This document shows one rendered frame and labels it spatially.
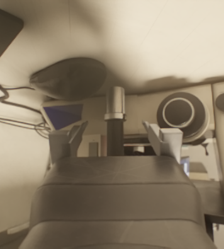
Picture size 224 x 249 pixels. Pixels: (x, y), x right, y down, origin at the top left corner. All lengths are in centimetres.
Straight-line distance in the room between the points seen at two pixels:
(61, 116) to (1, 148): 42
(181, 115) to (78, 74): 14
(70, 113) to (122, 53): 17
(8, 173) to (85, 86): 59
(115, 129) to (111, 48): 10
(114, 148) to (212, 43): 16
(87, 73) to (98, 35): 5
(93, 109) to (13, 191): 54
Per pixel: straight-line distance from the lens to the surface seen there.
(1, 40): 20
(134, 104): 30
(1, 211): 77
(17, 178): 78
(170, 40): 19
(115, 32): 17
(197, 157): 298
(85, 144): 35
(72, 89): 21
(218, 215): 25
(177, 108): 24
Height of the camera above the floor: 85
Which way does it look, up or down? 9 degrees down
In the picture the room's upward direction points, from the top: 180 degrees counter-clockwise
